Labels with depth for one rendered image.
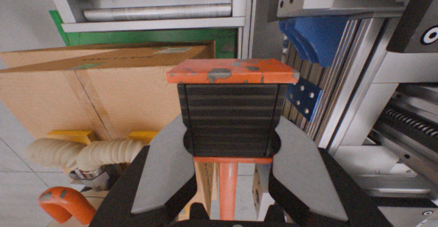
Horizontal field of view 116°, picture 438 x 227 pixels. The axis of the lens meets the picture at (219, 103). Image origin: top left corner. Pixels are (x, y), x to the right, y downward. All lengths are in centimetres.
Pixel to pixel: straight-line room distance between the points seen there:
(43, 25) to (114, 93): 154
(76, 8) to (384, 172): 113
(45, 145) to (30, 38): 165
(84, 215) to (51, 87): 24
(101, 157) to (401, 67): 52
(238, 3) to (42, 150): 62
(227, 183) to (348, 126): 29
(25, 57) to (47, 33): 73
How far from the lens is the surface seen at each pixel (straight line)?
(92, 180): 37
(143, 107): 32
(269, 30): 102
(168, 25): 61
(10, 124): 285
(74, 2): 85
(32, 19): 190
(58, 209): 38
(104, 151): 31
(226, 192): 20
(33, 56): 111
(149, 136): 34
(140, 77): 29
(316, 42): 33
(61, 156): 36
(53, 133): 49
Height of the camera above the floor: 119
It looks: 62 degrees down
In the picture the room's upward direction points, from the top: 176 degrees counter-clockwise
